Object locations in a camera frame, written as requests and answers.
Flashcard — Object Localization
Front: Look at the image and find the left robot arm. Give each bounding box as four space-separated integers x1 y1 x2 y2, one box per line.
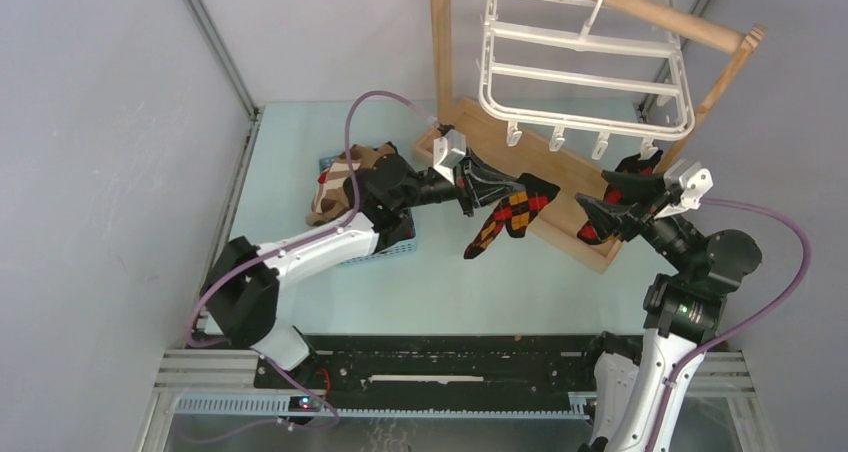
200 152 526 389

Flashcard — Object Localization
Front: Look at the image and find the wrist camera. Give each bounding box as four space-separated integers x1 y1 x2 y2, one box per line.
432 129 467 185
655 159 714 219

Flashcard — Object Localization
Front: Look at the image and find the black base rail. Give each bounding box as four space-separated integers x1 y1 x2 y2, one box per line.
294 332 642 414

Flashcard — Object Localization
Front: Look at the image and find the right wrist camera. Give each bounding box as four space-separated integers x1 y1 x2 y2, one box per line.
655 159 714 219

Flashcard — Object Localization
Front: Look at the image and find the red black argyle sock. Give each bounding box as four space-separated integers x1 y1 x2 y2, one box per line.
577 149 664 246

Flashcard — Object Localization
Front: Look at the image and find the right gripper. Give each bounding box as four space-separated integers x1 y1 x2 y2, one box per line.
576 167 703 273

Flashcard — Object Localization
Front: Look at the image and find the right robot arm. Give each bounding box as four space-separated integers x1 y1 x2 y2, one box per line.
575 165 762 451

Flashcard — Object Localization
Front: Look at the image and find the pile of socks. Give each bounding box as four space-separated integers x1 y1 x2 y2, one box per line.
305 142 397 227

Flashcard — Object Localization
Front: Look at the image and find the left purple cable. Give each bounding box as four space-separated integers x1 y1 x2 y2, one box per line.
185 91 448 434

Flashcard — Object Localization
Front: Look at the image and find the white plastic clip hanger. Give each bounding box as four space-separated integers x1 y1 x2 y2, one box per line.
478 0 695 160

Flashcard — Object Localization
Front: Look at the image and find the light blue perforated basket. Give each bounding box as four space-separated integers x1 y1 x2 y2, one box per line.
318 156 418 265

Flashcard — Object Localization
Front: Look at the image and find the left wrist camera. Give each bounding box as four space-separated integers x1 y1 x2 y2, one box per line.
432 129 467 185

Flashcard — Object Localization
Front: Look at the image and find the wooden hanger stand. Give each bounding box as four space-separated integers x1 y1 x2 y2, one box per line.
413 0 768 275

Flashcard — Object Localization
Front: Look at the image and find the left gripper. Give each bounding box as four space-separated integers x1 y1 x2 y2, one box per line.
395 148 524 218

